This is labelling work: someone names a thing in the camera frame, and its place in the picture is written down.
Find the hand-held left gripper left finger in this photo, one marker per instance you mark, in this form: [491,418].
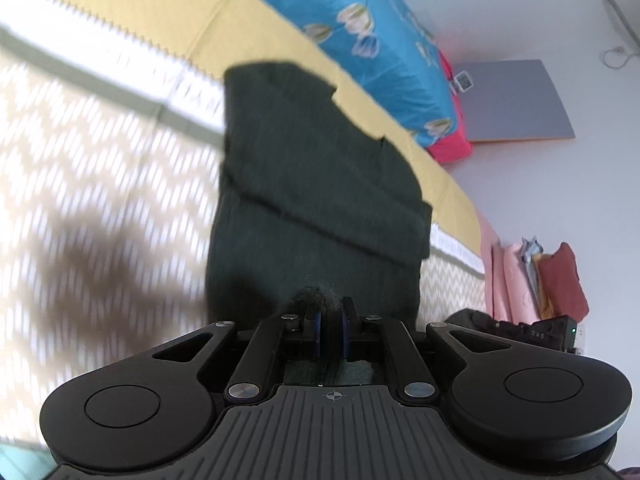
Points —
[315,329]

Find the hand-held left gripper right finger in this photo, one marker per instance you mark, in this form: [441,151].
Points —
[345,331]

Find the dark green sweater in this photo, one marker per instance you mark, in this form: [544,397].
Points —
[310,200]

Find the yellow hanging garment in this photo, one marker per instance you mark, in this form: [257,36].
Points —
[544,290]

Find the red hanging garment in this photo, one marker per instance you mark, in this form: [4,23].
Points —
[565,280]

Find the grey hanging garment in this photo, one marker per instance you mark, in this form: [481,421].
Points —
[531,255]

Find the red pink pillow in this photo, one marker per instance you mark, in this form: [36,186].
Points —
[447,125]

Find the grey flat board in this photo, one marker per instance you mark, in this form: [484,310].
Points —
[520,102]

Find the small white display device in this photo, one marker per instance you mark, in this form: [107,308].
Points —
[462,81]

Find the yellow cream zigzag bedspread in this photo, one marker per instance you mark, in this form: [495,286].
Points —
[100,170]

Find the blue floral pillow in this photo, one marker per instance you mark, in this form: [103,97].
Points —
[360,25]

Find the light teal sheet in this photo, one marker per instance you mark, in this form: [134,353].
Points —
[20,462]

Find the white wall pipe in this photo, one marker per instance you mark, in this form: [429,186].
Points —
[622,12]

